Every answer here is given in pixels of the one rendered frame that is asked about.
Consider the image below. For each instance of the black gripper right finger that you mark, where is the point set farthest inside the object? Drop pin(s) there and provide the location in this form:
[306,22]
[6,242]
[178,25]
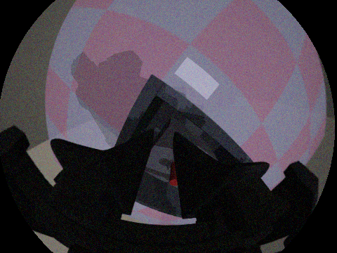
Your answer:
[200,177]

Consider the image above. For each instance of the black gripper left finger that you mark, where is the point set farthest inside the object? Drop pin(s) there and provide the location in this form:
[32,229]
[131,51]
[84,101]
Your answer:
[120,168]

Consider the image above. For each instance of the dark red peg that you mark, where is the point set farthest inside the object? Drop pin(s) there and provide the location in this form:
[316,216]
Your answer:
[173,176]

